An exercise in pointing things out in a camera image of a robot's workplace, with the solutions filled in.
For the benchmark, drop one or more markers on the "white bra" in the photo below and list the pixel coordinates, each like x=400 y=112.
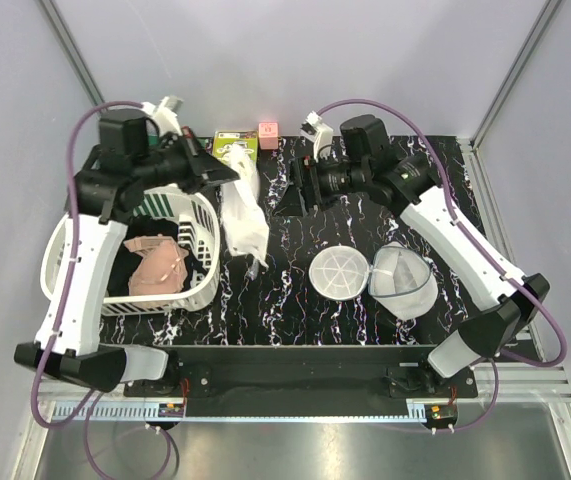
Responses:
x=243 y=220

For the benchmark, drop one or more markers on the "black lace garment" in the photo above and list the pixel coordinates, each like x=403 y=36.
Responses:
x=125 y=263

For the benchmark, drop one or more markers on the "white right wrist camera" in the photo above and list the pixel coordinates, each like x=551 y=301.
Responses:
x=319 y=133

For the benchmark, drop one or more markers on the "white plastic laundry basket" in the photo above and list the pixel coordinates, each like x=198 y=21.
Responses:
x=202 y=235

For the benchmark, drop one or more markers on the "pink cube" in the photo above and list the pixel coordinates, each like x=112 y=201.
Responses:
x=268 y=135

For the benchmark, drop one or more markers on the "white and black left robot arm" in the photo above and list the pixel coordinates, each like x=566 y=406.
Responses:
x=110 y=163

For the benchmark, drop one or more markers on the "green folder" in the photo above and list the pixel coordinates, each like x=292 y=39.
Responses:
x=165 y=202

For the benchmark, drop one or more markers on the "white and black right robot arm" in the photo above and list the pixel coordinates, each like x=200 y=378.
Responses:
x=507 y=299

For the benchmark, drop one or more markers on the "pink bra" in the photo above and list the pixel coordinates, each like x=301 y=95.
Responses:
x=162 y=270

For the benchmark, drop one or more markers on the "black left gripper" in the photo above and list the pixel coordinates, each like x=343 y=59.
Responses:
x=215 y=170

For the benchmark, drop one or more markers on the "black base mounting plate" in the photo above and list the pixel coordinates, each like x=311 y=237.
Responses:
x=251 y=382

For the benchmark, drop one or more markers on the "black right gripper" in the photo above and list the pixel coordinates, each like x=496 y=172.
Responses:
x=305 y=173

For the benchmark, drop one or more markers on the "white mesh laundry bag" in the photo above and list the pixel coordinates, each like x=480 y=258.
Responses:
x=397 y=278

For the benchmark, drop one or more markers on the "black marbled table mat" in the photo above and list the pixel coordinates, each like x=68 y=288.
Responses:
x=281 y=307

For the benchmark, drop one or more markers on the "yellow green book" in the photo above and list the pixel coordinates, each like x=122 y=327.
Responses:
x=224 y=140

